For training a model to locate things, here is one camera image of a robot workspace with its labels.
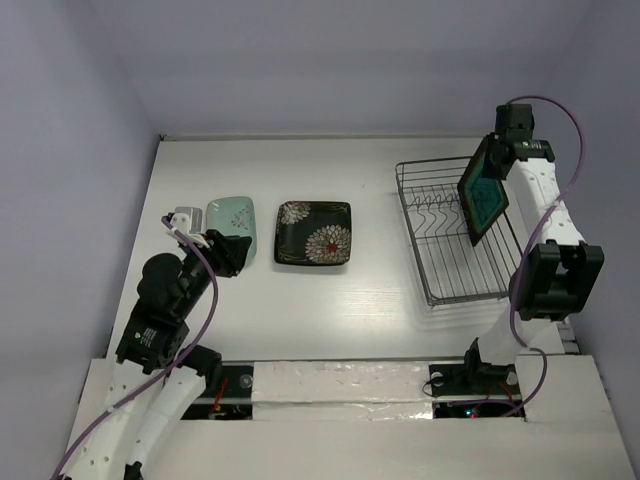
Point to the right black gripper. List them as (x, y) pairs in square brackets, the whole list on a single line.
[(498, 157)]

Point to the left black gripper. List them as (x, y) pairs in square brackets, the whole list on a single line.
[(229, 250)]

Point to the light green plate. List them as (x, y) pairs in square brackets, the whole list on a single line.
[(234, 215)]

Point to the dark green square plate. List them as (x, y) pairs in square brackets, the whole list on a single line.
[(483, 200)]

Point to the black floral square plate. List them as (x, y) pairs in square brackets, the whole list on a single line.
[(280, 235)]

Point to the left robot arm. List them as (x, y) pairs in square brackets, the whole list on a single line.
[(157, 374)]

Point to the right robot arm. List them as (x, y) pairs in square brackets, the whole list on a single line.
[(558, 267)]

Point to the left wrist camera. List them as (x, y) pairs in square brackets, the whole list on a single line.
[(189, 222)]

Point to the wire dish rack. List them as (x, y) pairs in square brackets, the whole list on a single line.
[(451, 269)]

